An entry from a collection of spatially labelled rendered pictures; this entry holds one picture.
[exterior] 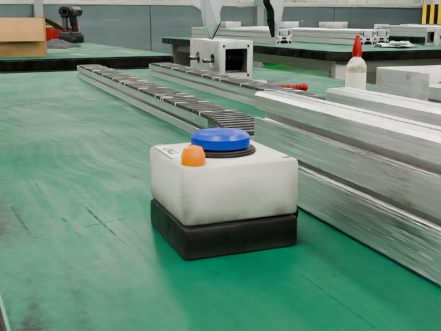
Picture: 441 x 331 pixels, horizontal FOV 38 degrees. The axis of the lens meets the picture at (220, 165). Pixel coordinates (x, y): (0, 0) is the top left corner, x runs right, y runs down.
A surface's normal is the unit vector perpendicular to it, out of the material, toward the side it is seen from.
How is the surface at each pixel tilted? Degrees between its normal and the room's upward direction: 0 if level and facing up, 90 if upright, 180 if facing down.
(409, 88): 90
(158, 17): 90
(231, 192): 90
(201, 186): 90
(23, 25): 63
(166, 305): 0
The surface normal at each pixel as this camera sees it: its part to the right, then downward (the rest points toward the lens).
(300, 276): 0.00, -0.97
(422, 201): -0.93, 0.08
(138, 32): 0.41, 0.20
